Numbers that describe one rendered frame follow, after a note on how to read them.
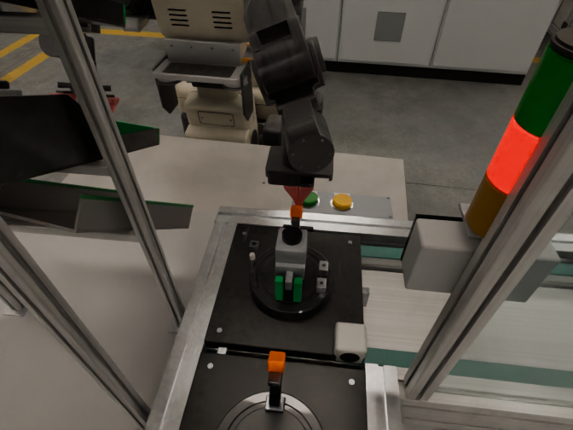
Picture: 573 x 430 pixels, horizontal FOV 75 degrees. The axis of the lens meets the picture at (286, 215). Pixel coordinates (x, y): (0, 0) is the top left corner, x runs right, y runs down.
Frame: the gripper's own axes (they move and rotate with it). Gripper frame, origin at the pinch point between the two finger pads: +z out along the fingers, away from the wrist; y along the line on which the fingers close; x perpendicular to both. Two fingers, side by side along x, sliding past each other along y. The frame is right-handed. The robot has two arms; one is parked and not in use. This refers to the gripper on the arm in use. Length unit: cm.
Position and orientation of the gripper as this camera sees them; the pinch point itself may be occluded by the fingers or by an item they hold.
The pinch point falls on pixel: (298, 202)
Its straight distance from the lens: 64.0
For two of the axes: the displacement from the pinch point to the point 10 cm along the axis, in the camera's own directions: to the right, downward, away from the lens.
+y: 9.9, 0.7, -0.8
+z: 0.0, 7.0, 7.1
